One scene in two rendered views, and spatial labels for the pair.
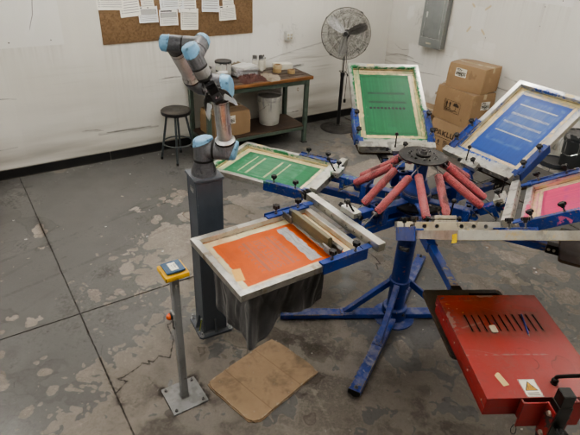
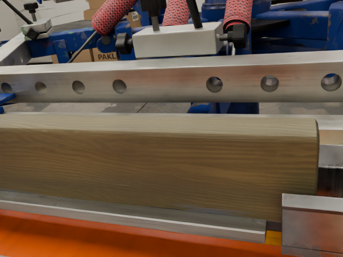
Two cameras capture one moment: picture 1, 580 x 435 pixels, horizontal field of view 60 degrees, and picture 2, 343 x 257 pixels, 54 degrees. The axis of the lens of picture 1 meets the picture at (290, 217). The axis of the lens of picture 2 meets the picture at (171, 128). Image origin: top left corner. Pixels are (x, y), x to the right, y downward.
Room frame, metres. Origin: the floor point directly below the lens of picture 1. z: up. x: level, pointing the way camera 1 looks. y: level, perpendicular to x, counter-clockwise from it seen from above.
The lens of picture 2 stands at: (2.21, -0.05, 1.15)
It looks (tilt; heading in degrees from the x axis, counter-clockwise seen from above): 25 degrees down; 326
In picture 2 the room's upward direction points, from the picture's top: 8 degrees counter-clockwise
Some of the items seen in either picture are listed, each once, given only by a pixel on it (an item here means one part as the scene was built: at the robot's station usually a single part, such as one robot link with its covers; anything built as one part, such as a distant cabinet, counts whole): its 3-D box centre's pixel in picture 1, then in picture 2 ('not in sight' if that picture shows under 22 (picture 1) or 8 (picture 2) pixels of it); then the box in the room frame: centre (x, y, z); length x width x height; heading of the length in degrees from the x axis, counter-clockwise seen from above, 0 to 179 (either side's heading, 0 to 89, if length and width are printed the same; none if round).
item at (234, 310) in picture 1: (231, 297); not in sight; (2.17, 0.30, 0.74); 0.45 x 0.03 x 0.43; 35
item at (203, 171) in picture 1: (204, 165); not in sight; (2.75, 0.53, 1.25); 0.15 x 0.15 x 0.10
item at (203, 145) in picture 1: (204, 147); not in sight; (2.75, 0.52, 1.37); 0.13 x 0.12 x 0.14; 84
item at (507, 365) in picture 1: (513, 351); not in sight; (1.52, -0.93, 1.06); 0.61 x 0.46 x 0.12; 5
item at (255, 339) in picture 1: (288, 304); not in sight; (2.13, -0.01, 0.74); 0.46 x 0.04 x 0.42; 125
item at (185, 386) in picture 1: (179, 337); not in sight; (2.11, 0.59, 0.48); 0.22 x 0.22 x 0.96; 35
